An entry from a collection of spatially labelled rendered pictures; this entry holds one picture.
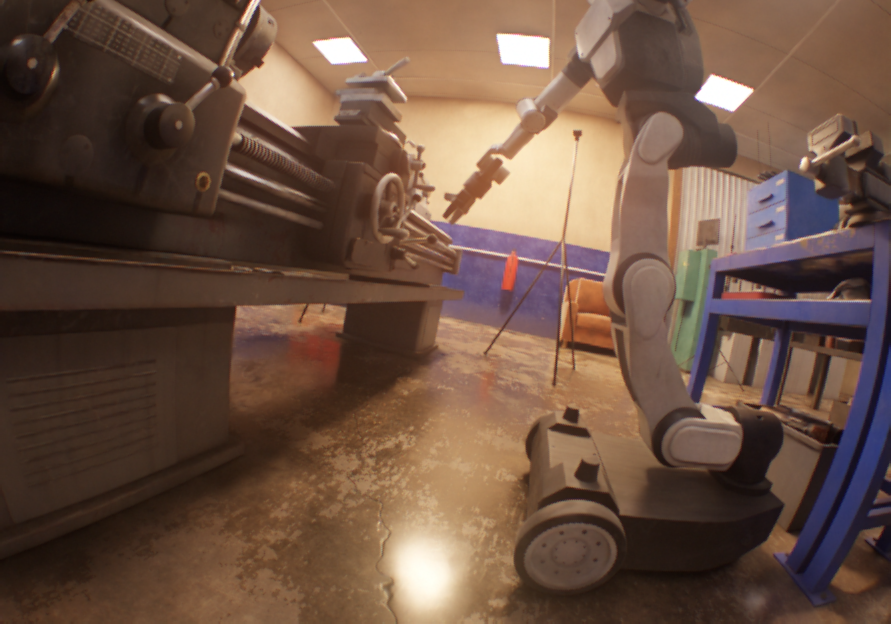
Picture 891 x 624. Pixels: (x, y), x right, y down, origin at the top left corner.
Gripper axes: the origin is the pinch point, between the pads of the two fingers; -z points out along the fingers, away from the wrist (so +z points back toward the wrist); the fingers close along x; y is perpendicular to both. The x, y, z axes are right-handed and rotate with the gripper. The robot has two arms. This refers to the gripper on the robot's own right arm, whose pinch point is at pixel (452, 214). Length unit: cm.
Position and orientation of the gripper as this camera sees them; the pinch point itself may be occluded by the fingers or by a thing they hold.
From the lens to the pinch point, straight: 138.0
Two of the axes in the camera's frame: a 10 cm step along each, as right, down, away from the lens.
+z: 6.4, -7.5, -1.4
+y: 7.3, 6.6, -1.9
